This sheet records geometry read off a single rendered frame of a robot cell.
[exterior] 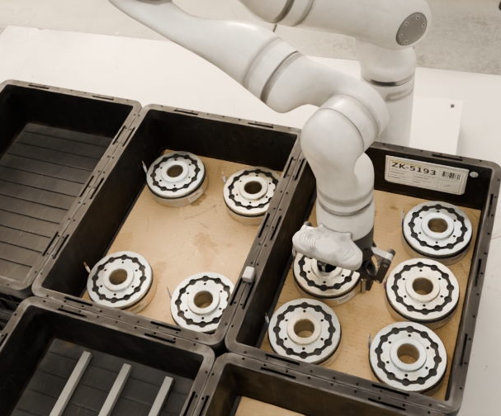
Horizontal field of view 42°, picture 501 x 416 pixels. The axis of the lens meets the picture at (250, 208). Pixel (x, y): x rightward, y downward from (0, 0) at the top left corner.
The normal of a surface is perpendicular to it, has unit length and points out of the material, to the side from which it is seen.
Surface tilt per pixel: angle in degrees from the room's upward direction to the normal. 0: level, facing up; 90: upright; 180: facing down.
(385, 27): 89
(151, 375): 0
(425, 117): 2
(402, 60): 16
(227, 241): 0
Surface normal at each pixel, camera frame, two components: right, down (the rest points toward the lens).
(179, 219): -0.12, -0.61
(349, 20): 0.39, 0.71
